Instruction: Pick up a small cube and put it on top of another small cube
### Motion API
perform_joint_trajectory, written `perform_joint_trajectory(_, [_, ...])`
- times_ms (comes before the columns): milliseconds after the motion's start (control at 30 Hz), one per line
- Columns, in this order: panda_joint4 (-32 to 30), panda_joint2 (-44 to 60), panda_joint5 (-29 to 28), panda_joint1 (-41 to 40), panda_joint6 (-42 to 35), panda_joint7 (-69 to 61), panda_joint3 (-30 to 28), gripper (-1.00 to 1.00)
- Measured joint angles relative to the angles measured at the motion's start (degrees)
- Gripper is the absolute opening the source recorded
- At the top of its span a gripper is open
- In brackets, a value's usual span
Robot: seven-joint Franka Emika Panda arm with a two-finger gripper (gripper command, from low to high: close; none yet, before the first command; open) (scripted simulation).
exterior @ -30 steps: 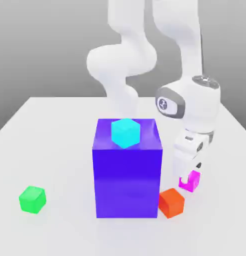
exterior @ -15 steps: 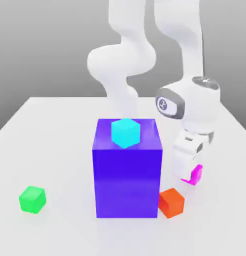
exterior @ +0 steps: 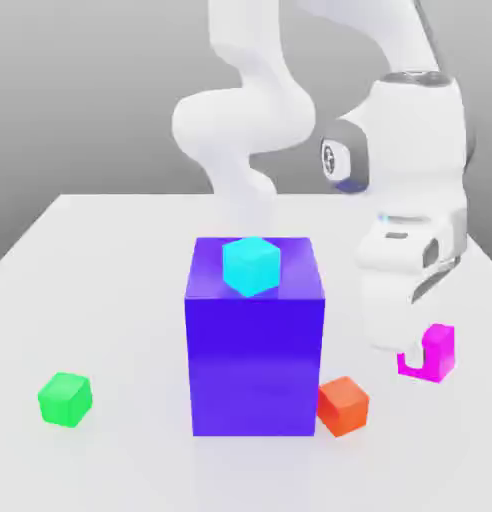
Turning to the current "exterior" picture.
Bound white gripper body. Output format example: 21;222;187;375
355;223;470;354

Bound small magenta cube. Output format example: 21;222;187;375
396;323;456;384

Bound small orange cube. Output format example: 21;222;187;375
316;375;370;438

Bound small cyan cube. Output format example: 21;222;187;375
221;236;282;299

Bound small green cube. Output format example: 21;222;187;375
36;371;94;429

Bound large purple box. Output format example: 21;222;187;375
183;236;326;438

